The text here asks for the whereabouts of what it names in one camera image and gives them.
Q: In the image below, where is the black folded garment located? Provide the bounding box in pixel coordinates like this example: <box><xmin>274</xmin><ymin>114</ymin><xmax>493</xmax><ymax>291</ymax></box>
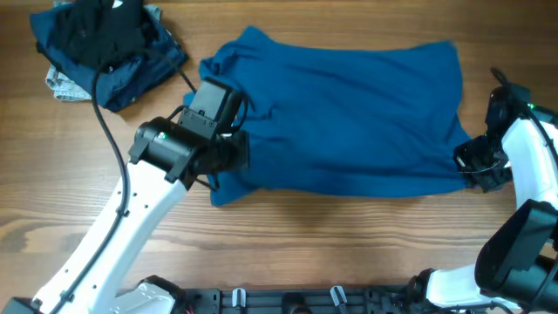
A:
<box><xmin>48</xmin><ymin>0</ymin><xmax>150</xmax><ymax>69</ymax></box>

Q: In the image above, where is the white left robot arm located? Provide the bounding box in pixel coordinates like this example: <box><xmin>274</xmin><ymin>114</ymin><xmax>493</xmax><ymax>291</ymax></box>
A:
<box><xmin>3</xmin><ymin>117</ymin><xmax>248</xmax><ymax>313</ymax></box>

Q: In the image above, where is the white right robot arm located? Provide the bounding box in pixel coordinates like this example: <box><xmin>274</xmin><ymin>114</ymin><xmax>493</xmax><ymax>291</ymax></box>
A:
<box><xmin>409</xmin><ymin>82</ymin><xmax>557</xmax><ymax>313</ymax></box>

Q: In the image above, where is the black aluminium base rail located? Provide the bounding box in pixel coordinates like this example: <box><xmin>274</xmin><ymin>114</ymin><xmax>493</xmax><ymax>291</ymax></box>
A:
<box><xmin>178</xmin><ymin>285</ymin><xmax>480</xmax><ymax>314</ymax></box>

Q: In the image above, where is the navy folded garment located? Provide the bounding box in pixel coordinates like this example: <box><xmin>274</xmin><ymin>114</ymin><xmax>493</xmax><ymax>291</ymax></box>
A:
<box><xmin>30</xmin><ymin>2</ymin><xmax>188</xmax><ymax>113</ymax></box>

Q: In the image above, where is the light grey folded garment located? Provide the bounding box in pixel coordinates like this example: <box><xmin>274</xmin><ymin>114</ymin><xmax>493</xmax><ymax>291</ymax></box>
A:
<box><xmin>45</xmin><ymin>65</ymin><xmax>92</xmax><ymax>102</ymax></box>

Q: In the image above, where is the teal blue polo shirt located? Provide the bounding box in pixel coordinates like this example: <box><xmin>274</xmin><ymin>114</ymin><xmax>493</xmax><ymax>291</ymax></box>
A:
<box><xmin>199</xmin><ymin>27</ymin><xmax>468</xmax><ymax>206</ymax></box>

